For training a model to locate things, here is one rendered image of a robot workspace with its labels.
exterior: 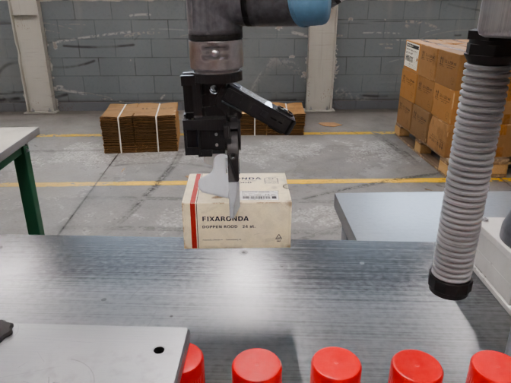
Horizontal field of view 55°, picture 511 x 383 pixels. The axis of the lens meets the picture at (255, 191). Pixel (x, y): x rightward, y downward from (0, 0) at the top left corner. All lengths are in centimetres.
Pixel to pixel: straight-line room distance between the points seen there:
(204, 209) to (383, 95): 540
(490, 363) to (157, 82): 562
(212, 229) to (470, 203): 43
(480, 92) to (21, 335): 32
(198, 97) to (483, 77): 44
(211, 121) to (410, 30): 539
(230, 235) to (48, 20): 546
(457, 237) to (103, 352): 27
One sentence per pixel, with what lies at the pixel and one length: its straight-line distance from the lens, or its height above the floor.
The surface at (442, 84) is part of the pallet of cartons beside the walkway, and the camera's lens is 400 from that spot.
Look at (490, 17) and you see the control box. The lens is 32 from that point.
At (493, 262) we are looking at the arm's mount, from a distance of 94.
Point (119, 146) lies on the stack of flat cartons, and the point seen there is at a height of 6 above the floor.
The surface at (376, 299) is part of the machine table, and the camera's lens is 86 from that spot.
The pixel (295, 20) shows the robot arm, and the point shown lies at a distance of 66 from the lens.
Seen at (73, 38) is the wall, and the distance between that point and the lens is 601.
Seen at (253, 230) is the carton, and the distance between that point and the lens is 73.
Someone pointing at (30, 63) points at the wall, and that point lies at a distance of 616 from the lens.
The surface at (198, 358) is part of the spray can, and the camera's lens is 34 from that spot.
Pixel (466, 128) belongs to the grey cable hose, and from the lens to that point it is 38.
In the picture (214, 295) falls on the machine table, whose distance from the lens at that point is 85.
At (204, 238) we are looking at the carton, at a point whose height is 97.
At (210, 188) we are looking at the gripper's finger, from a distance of 70.
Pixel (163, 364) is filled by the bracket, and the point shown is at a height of 114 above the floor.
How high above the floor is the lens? 131
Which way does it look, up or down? 22 degrees down
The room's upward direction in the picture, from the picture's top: straight up
